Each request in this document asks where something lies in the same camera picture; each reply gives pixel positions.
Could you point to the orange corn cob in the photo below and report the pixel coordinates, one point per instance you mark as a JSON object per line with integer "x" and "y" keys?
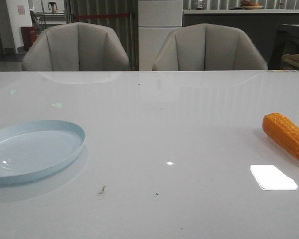
{"x": 283, "y": 131}

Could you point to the light blue round plate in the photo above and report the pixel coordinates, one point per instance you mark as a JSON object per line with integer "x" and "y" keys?
{"x": 33, "y": 150}

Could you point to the right beige upholstered chair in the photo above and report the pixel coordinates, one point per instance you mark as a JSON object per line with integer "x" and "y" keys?
{"x": 208, "y": 47}

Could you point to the beige upholstered chair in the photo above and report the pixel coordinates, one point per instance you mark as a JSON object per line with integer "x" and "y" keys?
{"x": 208, "y": 47}
{"x": 76, "y": 47}

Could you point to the white cabinet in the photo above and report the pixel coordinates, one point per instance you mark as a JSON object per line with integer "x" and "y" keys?
{"x": 156, "y": 19}

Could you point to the left beige upholstered chair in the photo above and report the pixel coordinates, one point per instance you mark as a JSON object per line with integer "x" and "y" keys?
{"x": 76, "y": 47}

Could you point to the red barrier belt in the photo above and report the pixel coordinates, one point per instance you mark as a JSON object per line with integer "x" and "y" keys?
{"x": 102, "y": 16}

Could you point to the red bin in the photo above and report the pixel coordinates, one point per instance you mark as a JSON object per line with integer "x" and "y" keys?
{"x": 28, "y": 35}

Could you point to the grey counter with white top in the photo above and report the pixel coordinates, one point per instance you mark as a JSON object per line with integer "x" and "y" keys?
{"x": 260, "y": 25}

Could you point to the fruit bowl on counter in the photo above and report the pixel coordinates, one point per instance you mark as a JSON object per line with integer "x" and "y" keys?
{"x": 249, "y": 5}

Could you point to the dark armchair at right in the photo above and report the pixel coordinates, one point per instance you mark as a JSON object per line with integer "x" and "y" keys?
{"x": 286, "y": 42}

